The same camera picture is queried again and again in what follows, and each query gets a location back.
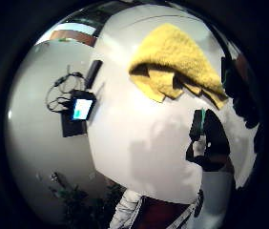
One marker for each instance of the brown wooden counter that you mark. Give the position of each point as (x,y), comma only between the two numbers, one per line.
(75,36)

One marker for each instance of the black device with lit screen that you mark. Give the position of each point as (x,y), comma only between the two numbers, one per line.
(82,108)

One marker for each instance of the green leafy plant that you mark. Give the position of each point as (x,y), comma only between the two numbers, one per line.
(77,200)

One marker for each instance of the black rectangular bar device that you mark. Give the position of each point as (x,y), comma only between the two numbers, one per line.
(93,73)

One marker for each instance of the black flat box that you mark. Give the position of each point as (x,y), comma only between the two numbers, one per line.
(72,129)

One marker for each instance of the yellow terry cloth towel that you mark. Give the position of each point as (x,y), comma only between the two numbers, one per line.
(172,54)

